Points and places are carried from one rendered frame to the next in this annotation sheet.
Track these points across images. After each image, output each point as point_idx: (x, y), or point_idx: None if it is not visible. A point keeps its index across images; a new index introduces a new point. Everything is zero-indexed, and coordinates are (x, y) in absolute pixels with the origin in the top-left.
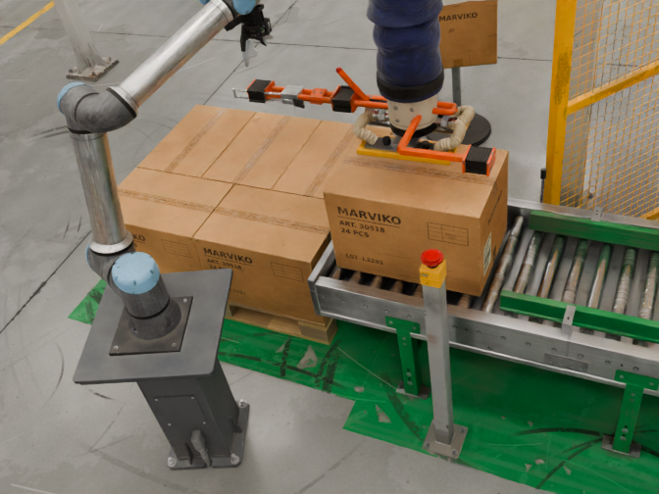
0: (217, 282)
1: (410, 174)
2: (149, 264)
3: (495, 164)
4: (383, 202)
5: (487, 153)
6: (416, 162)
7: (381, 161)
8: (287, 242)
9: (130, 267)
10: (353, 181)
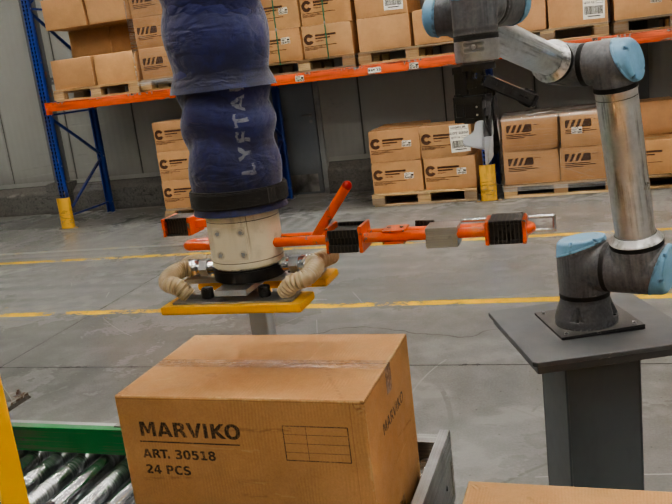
0: (542, 352)
1: (275, 358)
2: (564, 241)
3: (144, 379)
4: (314, 334)
5: (171, 216)
6: (264, 371)
7: (320, 367)
8: (525, 502)
9: (582, 236)
10: (362, 345)
